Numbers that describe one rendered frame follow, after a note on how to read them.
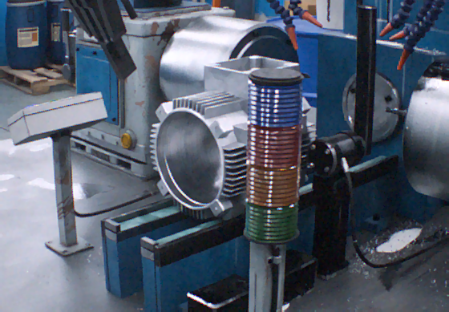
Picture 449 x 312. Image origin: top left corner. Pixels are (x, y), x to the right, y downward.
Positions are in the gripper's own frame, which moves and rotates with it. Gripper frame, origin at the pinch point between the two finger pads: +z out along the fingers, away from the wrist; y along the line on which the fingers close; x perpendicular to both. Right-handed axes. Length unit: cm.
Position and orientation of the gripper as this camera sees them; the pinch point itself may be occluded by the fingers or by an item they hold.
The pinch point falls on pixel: (118, 55)
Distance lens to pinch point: 114.6
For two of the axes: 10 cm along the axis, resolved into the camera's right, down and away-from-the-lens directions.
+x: -6.3, 6.5, -4.2
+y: -6.9, -2.3, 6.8
